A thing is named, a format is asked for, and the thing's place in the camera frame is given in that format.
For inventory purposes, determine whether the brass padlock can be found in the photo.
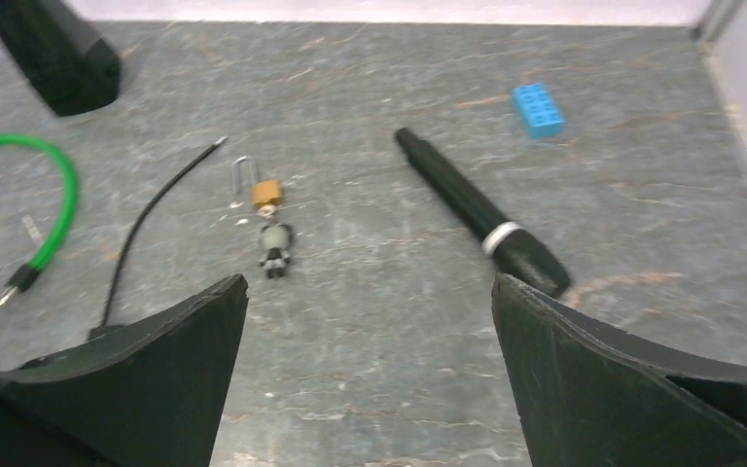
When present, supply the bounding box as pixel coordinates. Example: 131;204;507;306
231;156;284;211

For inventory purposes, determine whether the panda keychain with key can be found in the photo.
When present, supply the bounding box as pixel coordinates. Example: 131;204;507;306
258;204;295;278

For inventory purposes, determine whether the blue toy brick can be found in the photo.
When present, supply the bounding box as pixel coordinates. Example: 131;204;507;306
511;83;565;139

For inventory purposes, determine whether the black microphone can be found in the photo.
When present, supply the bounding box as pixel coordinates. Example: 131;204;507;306
394;127;572;299

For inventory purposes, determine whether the green cable lock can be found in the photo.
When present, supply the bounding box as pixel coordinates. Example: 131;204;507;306
0;132;81;309

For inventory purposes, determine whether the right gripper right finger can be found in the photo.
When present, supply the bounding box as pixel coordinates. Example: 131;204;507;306
492;273;747;466

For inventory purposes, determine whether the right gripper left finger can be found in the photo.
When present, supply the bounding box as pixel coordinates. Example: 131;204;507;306
0;274;248;466

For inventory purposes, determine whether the black cable padlock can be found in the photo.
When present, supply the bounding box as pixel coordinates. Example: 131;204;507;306
88;135;228;341

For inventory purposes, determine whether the black metronome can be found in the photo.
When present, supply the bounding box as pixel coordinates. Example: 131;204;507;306
0;0;122;117

